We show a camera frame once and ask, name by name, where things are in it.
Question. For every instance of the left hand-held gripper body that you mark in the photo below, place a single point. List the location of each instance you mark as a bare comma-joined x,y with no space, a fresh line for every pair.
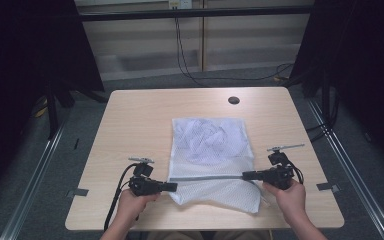
143,185

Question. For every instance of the black metal stand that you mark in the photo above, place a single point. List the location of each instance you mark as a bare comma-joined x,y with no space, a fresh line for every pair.
51,113

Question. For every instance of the white crumpled clothing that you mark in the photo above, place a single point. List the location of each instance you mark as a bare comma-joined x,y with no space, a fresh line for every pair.
210,138

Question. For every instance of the white mesh laundry bag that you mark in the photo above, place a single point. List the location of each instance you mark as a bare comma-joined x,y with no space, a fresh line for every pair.
213,160

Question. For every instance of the person's right hand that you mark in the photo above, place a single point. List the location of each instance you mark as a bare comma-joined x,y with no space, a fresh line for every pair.
291,200

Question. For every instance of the black curtain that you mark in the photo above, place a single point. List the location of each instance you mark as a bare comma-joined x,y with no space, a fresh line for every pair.
356,66
30,66

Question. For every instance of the black horizontal metal bar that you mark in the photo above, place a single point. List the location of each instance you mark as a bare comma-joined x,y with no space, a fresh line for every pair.
193,13

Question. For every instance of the white wall power outlet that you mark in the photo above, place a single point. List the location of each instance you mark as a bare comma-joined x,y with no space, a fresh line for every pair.
180,3

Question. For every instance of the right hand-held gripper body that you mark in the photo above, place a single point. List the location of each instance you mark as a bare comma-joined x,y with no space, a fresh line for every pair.
280,173

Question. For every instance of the grey tape piece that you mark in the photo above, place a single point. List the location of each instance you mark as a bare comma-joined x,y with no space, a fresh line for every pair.
327,187
78,192

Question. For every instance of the metal floor rail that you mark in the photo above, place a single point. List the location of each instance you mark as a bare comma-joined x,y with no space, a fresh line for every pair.
33,181
350,170

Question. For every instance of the person's left hand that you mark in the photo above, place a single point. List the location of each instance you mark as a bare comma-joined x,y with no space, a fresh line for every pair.
135,205

